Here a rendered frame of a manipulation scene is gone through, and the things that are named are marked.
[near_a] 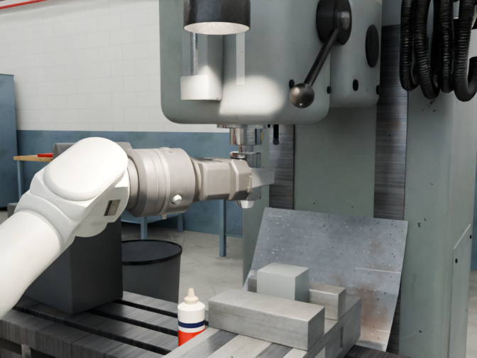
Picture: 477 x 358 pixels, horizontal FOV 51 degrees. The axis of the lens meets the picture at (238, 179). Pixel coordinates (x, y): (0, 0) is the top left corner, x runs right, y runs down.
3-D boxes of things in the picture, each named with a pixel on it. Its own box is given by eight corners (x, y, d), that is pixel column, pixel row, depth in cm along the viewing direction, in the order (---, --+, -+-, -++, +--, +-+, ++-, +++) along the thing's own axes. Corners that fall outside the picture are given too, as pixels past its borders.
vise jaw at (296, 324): (307, 351, 62) (308, 320, 62) (207, 327, 70) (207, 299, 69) (325, 334, 67) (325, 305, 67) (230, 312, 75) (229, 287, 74)
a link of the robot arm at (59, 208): (139, 154, 60) (69, 219, 50) (122, 202, 66) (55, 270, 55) (94, 126, 60) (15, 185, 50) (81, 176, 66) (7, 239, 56)
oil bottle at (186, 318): (194, 367, 72) (194, 294, 71) (172, 361, 75) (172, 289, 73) (210, 356, 76) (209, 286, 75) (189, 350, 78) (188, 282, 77)
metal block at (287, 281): (294, 319, 69) (294, 277, 69) (256, 310, 72) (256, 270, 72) (309, 307, 74) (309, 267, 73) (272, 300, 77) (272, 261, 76)
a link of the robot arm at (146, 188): (174, 184, 61) (80, 190, 54) (150, 236, 67) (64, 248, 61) (145, 121, 67) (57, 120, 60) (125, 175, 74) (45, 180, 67)
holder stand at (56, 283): (71, 316, 92) (67, 208, 90) (10, 291, 105) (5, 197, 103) (123, 297, 101) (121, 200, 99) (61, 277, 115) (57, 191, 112)
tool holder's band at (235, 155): (263, 158, 76) (263, 151, 76) (258, 160, 71) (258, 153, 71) (233, 157, 77) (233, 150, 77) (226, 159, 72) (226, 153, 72)
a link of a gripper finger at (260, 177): (270, 187, 74) (236, 190, 71) (271, 165, 74) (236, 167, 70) (277, 188, 73) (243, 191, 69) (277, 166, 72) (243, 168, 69)
